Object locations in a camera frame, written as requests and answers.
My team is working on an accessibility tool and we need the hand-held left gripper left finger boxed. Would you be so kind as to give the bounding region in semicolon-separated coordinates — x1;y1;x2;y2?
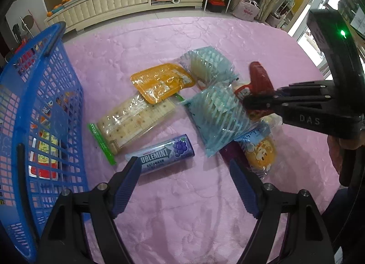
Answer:
37;156;143;264

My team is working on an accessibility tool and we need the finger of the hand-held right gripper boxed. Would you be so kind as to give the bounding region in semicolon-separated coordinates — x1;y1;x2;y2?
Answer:
274;79;343;99
242;93;360;139

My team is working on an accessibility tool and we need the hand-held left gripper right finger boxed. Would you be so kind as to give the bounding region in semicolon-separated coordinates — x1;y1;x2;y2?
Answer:
229;158;335;264

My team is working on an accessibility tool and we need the yellow and blue snack packet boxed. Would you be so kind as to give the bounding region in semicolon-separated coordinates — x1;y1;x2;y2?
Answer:
235;122;278;179

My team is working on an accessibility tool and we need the dark purple snack packet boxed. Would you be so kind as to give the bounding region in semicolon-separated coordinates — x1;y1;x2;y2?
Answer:
219;141;248;168

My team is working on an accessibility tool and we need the purple gum tin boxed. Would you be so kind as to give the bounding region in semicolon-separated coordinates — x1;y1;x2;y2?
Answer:
125;134;195;176

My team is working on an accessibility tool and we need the cracker packet with green ends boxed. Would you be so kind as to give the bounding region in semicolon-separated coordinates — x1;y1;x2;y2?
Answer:
88;93;186;166

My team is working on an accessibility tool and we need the light blue striped packet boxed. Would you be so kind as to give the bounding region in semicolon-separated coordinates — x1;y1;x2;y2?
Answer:
185;83;254;158
179;46;240;88

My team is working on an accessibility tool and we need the red and yellow snack packet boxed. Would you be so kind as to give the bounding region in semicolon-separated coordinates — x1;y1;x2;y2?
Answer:
29;130;62;180

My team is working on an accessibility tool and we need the orange snack packet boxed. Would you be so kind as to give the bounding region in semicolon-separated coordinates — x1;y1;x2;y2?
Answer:
130;64;196;105

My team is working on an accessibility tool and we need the blue plastic basket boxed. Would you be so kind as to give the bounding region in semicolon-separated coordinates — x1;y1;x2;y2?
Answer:
0;22;92;264

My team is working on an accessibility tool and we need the person's right hand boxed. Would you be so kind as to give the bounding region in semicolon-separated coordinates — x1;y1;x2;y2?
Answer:
327;134;344;175

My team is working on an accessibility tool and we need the pink blanket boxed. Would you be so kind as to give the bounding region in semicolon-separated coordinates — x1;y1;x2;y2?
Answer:
29;16;354;264

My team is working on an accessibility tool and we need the pink bag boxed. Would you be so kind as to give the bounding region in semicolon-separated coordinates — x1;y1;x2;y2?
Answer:
232;0;261;21

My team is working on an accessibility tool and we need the red and black box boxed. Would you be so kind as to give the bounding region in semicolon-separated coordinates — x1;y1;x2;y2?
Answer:
208;0;229;13

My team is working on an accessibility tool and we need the cream TV cabinet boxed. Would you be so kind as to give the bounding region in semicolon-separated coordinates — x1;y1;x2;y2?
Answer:
44;0;207;34

